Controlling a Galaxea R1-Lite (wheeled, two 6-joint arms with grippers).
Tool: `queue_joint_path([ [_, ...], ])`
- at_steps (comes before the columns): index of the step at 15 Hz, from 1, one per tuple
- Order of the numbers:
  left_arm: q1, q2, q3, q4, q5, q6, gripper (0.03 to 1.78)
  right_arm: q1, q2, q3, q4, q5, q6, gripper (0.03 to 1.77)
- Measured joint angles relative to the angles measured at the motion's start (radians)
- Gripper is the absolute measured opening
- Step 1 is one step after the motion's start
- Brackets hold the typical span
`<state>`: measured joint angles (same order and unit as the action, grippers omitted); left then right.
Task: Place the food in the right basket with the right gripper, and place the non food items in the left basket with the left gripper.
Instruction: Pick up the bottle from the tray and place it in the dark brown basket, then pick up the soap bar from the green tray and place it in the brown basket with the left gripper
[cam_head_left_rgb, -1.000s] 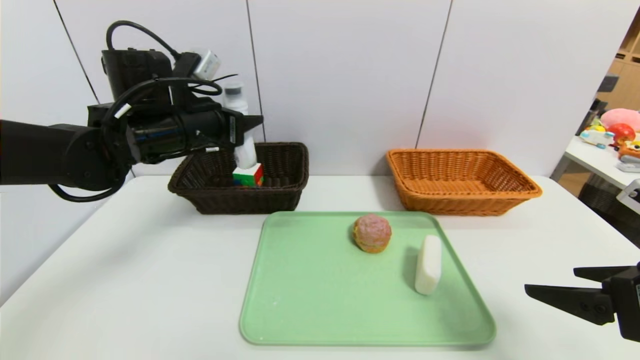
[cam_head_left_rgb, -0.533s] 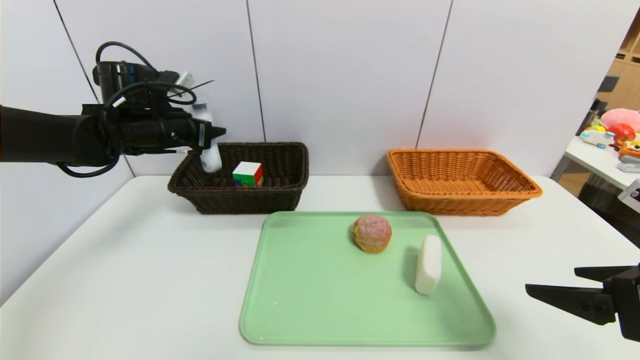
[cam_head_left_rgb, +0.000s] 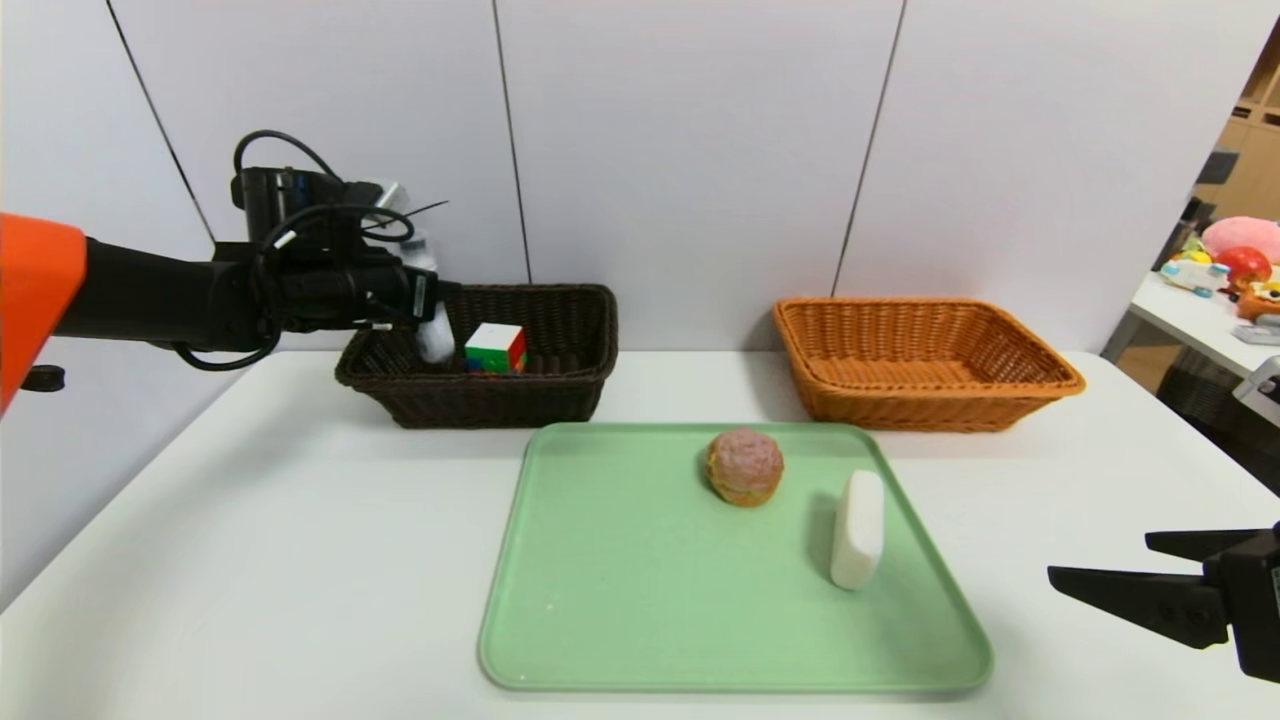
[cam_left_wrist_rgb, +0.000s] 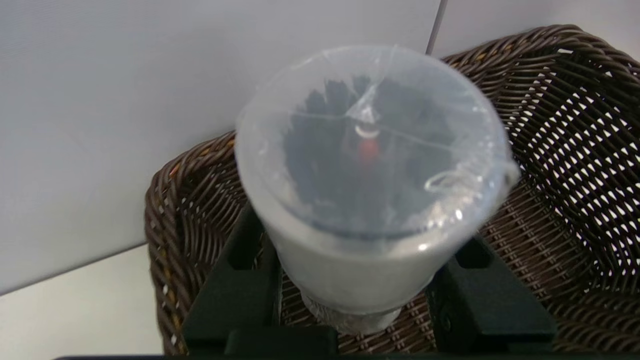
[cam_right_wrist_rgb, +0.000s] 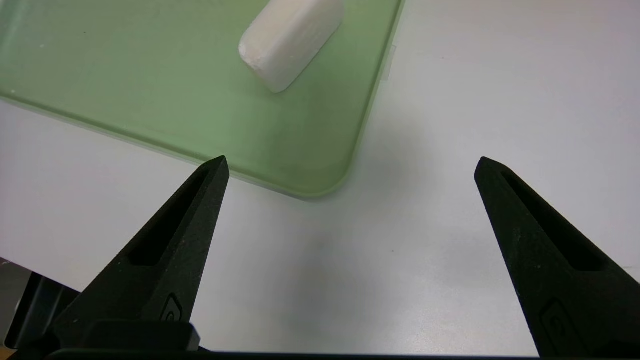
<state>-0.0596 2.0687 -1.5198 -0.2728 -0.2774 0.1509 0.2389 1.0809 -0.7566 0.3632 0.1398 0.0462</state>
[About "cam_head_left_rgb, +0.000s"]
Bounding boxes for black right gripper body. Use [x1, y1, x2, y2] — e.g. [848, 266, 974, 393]
[1203, 529, 1280, 684]

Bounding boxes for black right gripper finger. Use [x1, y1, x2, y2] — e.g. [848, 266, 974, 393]
[1144, 528, 1275, 563]
[1047, 565, 1230, 650]

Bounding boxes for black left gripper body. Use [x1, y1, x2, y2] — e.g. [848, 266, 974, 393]
[351, 264, 439, 323]

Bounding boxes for white plastic bottle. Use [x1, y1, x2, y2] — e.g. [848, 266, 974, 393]
[398, 232, 458, 365]

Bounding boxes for colourful puzzle cube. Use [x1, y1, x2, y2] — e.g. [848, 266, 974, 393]
[464, 323, 528, 374]

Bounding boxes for white soap bar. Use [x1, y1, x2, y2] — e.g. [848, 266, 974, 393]
[829, 470, 886, 591]

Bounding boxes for pink topped round bun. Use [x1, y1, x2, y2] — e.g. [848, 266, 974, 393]
[706, 429, 786, 508]

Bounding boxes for dark brown wicker basket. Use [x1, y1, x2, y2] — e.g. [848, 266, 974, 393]
[335, 284, 620, 431]

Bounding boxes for orange wicker basket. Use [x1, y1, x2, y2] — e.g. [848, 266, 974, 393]
[771, 297, 1086, 433]

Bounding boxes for dark woven bin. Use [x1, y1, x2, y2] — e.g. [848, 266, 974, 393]
[1158, 345, 1280, 496]

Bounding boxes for white side table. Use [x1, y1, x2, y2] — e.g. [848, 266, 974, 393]
[1100, 270, 1280, 386]

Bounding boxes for orange toy figure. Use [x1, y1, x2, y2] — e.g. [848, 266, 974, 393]
[1235, 280, 1280, 321]

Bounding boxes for white and blue toy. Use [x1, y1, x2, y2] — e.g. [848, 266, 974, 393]
[1160, 256, 1231, 296]

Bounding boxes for red apple toy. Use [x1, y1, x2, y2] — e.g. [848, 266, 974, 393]
[1215, 246, 1273, 286]

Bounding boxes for pink plush toy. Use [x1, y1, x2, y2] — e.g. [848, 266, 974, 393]
[1200, 216, 1280, 263]

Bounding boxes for light green plastic tray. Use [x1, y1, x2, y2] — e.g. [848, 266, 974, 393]
[478, 422, 994, 694]

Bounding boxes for wooden shelf unit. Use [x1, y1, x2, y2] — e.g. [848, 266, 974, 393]
[1195, 20, 1280, 223]

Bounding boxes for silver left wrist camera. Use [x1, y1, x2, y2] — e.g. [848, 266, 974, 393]
[360, 178, 413, 216]

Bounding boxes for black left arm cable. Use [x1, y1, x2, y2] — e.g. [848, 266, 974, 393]
[172, 130, 451, 373]

